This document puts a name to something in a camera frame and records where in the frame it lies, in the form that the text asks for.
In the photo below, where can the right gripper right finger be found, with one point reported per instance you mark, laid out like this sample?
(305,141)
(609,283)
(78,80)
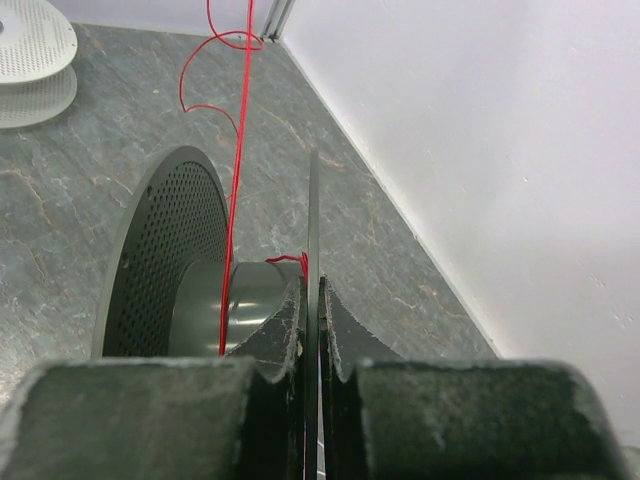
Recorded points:
(386,417)

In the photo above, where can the dark grey cable spool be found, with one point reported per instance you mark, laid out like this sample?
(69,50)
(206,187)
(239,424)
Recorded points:
(172,289)

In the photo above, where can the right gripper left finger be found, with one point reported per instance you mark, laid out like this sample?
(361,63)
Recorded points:
(233,417)

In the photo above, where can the white cable spool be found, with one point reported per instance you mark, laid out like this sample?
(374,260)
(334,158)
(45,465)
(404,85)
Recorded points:
(38,45)

